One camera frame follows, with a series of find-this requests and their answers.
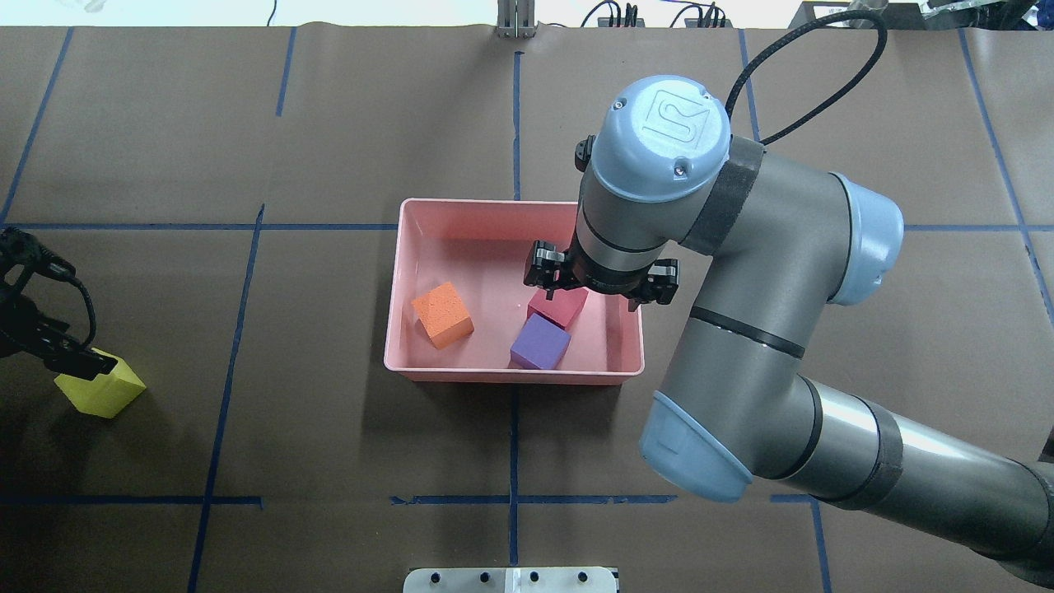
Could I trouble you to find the yellow foam block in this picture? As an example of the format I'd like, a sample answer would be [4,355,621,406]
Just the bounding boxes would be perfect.
[54,347,147,419]

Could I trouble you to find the grey metal post bracket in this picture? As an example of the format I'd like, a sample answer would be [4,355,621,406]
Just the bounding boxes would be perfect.
[494,0,538,39]

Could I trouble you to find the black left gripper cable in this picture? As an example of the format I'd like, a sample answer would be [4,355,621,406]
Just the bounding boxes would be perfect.
[0,226,98,351]

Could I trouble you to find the purple foam block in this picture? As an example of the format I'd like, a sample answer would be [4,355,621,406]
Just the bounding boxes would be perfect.
[511,314,571,371]

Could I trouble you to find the white metal base plate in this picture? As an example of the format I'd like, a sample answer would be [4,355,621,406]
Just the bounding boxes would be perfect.
[403,566,621,592]

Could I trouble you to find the black cable plugs right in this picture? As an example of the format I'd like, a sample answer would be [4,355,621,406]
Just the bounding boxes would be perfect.
[669,1,733,29]

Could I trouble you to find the black box with label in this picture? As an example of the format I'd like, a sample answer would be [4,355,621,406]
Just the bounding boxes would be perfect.
[788,1,1052,31]

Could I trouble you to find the red foam block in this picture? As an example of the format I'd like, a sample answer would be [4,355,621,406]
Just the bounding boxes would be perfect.
[527,286,590,330]

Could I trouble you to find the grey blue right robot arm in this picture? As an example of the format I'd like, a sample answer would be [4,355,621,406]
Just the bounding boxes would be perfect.
[524,75,1052,588]

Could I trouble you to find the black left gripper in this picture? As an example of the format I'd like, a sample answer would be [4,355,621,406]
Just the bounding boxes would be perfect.
[1,288,118,381]

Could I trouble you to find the orange foam block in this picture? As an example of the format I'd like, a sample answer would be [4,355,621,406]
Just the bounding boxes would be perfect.
[411,282,475,350]

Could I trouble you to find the black cable plugs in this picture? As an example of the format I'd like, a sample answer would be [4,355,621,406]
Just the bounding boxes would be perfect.
[669,1,733,29]
[579,1,645,29]

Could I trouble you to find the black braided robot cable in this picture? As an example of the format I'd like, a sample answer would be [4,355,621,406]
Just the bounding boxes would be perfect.
[725,8,889,147]

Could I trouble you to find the pink plastic bin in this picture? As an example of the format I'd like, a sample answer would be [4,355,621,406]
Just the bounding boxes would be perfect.
[384,198,645,386]

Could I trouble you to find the brown paper table cover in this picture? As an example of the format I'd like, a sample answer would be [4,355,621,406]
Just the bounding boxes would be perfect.
[2,22,1052,592]

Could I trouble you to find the black cable plugs left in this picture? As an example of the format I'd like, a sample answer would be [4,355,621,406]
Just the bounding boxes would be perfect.
[579,1,645,29]

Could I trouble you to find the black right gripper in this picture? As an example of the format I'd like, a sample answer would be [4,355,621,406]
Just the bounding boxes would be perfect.
[524,240,680,312]

